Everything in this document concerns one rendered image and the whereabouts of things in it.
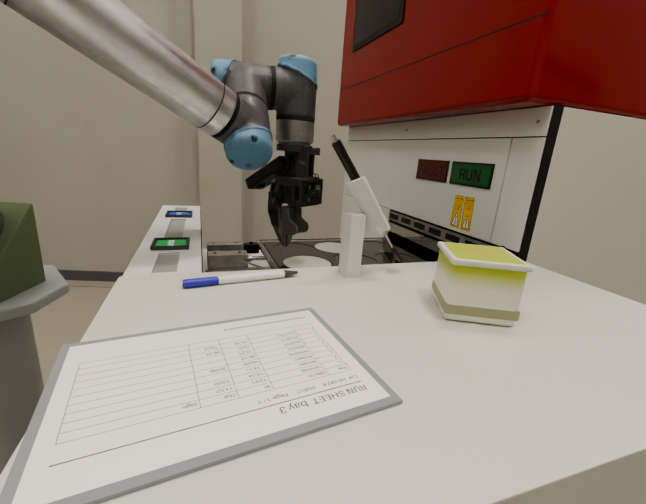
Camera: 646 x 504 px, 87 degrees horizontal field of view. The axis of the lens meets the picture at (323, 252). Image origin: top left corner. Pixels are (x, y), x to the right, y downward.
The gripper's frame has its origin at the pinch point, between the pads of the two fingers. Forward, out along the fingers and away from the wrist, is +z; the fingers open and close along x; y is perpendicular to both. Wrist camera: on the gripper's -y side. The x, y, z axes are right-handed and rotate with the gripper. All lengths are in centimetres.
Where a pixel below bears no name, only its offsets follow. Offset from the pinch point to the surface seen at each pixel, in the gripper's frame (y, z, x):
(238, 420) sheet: 35, -3, -43
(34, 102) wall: -269, -39, 36
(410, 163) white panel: 12.4, -17.7, 35.6
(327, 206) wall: -106, 22, 171
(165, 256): 1.1, -2.2, -27.6
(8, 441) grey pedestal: -34, 42, -44
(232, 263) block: -4.9, 4.4, -9.8
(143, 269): 5.5, -2.6, -33.1
